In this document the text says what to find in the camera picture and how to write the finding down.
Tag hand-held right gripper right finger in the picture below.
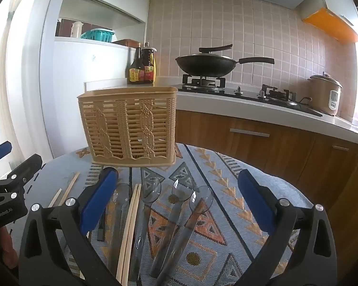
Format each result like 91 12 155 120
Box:
236 169 338 286

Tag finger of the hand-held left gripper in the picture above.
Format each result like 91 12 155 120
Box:
0 141 13 166
0 154 43 199

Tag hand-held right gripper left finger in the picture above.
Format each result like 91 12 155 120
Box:
18 167 120 286

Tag clear plastic spoon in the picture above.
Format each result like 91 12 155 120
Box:
149 178 196 278
158 185 215 286
128 175 162 283
106 182 133 275

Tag wooden chopstick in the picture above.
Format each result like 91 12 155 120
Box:
116 184 138 282
121 184 142 286
60 172 80 207
47 188 62 209

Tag beige woven plastic basket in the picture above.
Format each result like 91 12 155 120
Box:
77 86 179 168

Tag person's left hand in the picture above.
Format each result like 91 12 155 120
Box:
0 226 19 270

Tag wooden kitchen cabinet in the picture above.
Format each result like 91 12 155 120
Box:
174 109 358 215

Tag patterned blue tablecloth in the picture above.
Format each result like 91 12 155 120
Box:
6 143 317 286

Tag white kitchen countertop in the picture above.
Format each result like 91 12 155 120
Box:
84 77 358 147

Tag black gas stove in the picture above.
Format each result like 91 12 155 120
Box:
177 74 323 117

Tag beige rice cooker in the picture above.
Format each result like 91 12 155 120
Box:
308 72 343 117

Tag dark soy sauce bottle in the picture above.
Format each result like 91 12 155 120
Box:
127 43 145 85

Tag black wok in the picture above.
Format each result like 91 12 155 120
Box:
175 55 275 78

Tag white jug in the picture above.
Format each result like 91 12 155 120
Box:
70 21 84 39

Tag red label sauce bottle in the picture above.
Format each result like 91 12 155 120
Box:
140 42 155 84

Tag yellow bottle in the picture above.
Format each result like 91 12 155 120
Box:
151 48 158 81

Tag teal plastic basket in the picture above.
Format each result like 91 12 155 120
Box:
81 28 115 43

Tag black wok lid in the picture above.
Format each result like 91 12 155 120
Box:
176 44 237 62

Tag brown box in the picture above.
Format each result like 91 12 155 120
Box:
112 39 140 47

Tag long steel cabinet handle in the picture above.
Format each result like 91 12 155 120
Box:
230 128 270 138

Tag orange wall cabinet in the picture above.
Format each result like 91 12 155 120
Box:
301 7 358 44

